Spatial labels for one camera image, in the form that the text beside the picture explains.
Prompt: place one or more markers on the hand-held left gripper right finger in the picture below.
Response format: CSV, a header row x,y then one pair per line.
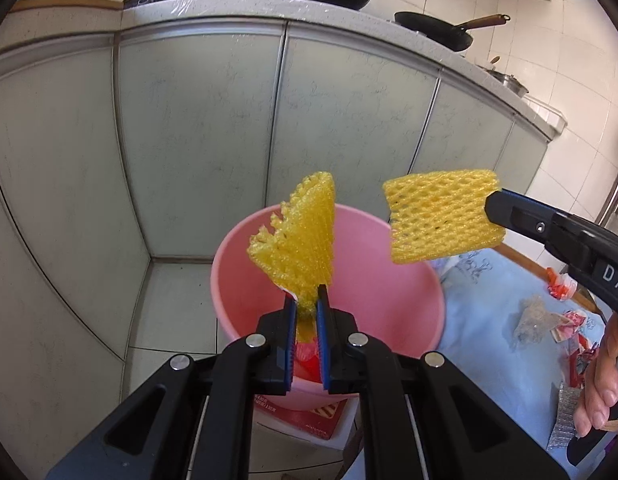
x,y
323,345

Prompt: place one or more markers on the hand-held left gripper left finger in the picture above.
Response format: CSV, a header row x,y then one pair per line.
x,y
291,345

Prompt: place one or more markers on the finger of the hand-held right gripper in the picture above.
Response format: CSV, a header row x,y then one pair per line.
x,y
519,215

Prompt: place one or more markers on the pink plastic bucket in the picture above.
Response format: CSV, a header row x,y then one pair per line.
x,y
389,300

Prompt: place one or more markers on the yellow foam net sleeve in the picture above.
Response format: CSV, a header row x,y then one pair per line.
x,y
439,215

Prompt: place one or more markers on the yellow foam net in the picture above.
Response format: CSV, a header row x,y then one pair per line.
x,y
304,240

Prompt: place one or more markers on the silver foil bag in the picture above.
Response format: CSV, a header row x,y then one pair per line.
x,y
564,415

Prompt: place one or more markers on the person's right hand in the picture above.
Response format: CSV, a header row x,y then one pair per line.
x,y
601,385

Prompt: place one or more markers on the red and white wrapper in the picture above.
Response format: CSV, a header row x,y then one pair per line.
x,y
561,285
574,325
581,362

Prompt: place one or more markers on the red cardboard box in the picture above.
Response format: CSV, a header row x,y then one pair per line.
x,y
309,417

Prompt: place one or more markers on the clear crumpled plastic wrapper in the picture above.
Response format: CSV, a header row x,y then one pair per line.
x,y
534,322

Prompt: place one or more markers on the stainless steel pot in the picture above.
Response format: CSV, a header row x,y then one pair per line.
x,y
509,82

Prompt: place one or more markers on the light blue floral cloth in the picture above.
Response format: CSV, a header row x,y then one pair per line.
x,y
489,350

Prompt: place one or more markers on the black frying pan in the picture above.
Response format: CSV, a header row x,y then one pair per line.
x,y
439,30

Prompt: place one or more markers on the kitchen counter cabinet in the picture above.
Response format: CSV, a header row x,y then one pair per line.
x,y
199,135

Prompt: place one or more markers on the metal frame storage shelf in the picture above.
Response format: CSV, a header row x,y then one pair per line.
x,y
616,195

